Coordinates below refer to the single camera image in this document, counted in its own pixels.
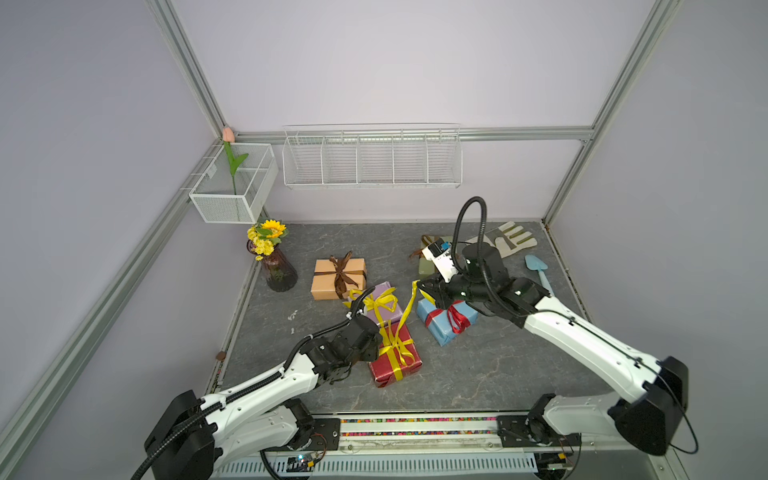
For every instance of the artificial pink tulip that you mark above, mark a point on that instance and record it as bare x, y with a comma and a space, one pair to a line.
234, 161

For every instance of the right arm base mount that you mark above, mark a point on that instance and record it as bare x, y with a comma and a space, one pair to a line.
530, 429

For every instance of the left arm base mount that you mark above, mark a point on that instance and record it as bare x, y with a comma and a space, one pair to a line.
312, 433

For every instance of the red gift box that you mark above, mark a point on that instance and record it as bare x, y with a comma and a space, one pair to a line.
396, 357

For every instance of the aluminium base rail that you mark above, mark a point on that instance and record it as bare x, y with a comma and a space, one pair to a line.
470, 445

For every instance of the light blue garden trowel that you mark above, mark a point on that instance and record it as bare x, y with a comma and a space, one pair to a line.
535, 264

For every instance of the yellow sunflower bouquet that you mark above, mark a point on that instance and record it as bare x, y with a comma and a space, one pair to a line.
263, 238

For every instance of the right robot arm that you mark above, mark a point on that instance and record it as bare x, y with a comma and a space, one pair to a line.
648, 399

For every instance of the small white mesh basket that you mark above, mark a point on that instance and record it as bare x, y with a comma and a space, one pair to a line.
212, 193

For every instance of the dark glass vase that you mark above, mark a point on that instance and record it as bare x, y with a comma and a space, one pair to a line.
281, 276

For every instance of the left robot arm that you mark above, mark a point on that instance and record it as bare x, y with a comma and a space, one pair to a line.
197, 435

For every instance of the blue gift box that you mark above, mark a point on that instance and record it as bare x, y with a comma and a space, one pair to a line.
446, 321

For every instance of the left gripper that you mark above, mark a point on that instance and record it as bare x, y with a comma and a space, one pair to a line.
372, 350

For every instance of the brown ribbon on orange box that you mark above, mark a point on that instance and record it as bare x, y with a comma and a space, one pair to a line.
343, 275

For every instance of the purple gift box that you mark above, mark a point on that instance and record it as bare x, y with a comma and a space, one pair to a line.
386, 303

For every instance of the green gift box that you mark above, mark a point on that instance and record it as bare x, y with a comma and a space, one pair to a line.
426, 267

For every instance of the brown ribbon on green box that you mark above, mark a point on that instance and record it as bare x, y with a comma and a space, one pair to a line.
425, 241

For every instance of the white gardening glove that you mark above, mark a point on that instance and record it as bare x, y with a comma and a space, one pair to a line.
510, 238

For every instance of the long white wire basket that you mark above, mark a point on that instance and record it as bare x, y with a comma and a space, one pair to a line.
384, 155

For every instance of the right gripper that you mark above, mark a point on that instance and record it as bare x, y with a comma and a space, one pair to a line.
439, 292

